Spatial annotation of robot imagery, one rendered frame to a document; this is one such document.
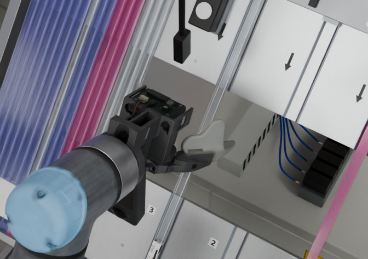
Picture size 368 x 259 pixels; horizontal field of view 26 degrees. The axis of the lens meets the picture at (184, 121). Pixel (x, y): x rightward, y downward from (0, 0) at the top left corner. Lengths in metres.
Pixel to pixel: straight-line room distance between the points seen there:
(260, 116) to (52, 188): 0.81
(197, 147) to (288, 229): 0.53
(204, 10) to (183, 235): 0.35
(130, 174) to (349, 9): 0.38
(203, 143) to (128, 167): 0.16
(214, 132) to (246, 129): 0.52
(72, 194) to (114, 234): 0.49
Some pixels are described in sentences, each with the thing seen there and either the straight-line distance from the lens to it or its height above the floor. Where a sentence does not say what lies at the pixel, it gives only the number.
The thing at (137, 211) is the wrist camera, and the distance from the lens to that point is 1.00.
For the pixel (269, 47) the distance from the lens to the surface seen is 1.15.
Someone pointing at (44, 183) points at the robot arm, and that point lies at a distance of 0.79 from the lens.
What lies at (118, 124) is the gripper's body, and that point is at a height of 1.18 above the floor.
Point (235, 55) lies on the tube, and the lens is 1.16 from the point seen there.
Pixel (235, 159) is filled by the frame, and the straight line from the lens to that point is 1.48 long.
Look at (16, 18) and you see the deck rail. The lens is 1.32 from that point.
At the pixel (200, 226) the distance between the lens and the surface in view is 1.22.
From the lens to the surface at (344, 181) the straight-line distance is 1.13.
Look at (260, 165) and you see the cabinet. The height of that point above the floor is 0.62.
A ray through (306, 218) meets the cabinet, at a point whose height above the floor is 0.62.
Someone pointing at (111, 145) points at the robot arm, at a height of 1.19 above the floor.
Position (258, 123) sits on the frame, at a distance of 1.53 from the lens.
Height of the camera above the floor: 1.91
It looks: 55 degrees down
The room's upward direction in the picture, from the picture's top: straight up
